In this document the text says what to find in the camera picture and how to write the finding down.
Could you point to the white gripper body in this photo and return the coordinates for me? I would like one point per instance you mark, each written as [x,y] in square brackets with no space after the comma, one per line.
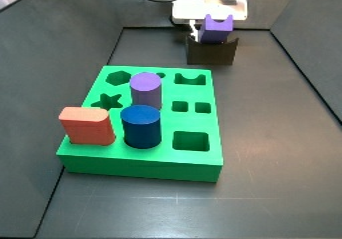
[195,9]

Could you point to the purple arch block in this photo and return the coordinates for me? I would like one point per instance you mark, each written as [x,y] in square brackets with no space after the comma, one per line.
[214,31]

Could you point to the black arch fixture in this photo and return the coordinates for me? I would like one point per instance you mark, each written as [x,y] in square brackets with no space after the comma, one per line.
[210,54]

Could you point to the green shape sorter board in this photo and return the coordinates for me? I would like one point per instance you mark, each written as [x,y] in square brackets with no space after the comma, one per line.
[166,143]

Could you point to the purple cylinder block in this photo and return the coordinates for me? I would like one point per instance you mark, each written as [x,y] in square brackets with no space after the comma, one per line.
[146,89]

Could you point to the blue cylinder block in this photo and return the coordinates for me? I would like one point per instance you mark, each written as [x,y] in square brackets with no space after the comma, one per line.
[141,120]

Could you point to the red rounded block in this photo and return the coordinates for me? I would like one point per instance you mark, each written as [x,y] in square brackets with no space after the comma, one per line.
[87,125]

